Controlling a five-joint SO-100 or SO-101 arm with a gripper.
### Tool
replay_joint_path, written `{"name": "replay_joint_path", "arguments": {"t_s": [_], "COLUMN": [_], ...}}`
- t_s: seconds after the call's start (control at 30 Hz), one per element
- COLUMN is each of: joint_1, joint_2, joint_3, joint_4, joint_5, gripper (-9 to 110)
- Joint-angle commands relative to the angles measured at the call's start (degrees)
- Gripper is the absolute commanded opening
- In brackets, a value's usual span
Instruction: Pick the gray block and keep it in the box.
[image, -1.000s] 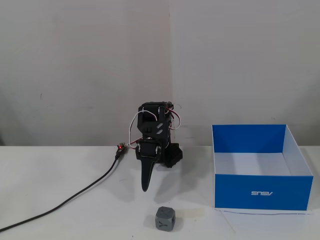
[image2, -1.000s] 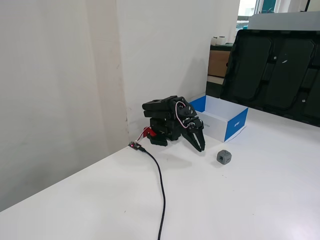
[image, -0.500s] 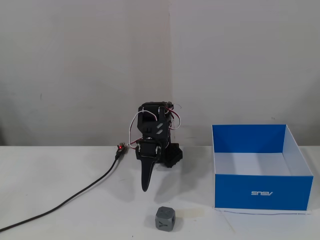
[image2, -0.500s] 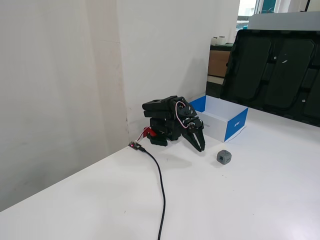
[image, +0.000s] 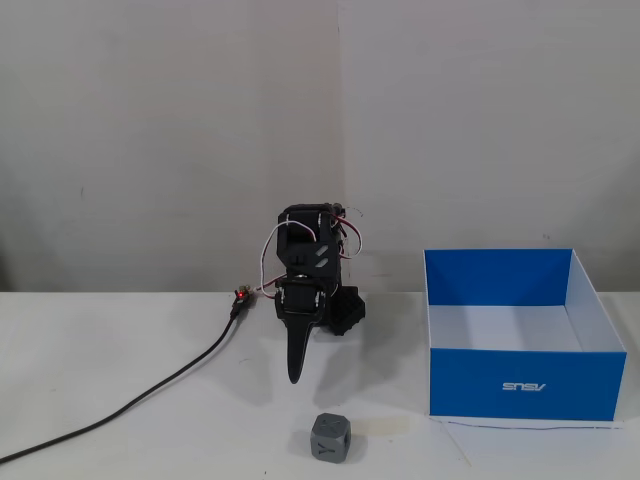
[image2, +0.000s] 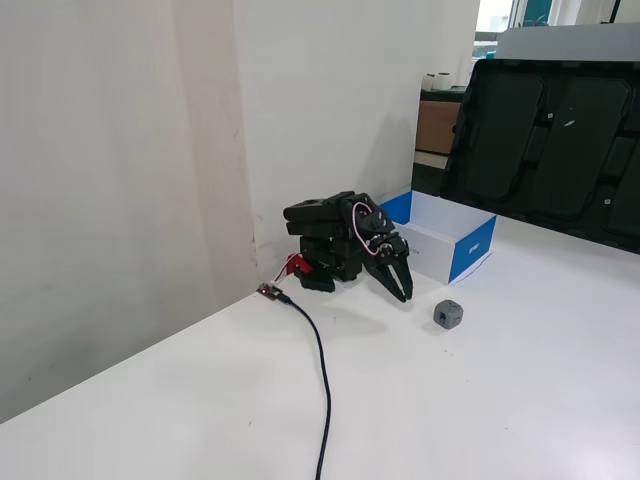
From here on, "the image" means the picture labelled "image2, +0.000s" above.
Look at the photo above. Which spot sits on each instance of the brown cardboard box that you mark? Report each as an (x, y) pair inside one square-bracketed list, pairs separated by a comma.
[(436, 127)]

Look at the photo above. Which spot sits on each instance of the red clamp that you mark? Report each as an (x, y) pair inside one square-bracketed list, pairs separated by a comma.
[(299, 263)]

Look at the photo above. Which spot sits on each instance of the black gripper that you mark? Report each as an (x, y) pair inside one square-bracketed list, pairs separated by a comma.
[(394, 256)]

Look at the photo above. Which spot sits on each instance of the white container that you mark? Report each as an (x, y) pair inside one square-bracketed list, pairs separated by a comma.
[(444, 81), (430, 82)]

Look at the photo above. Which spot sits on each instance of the black plastic tray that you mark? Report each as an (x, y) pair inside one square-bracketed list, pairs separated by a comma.
[(545, 145)]

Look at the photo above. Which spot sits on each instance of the gray panel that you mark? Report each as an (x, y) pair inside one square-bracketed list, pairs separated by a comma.
[(565, 42)]

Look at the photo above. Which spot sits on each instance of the small controller board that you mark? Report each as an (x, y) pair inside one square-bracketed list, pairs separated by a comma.
[(270, 291)]

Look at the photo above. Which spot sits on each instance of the gray block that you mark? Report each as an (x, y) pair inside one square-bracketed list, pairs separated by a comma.
[(448, 314)]

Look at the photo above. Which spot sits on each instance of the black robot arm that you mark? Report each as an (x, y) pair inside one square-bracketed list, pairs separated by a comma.
[(320, 235)]

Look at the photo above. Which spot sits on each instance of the blue and white box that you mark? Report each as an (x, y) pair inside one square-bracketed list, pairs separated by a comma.
[(440, 250)]

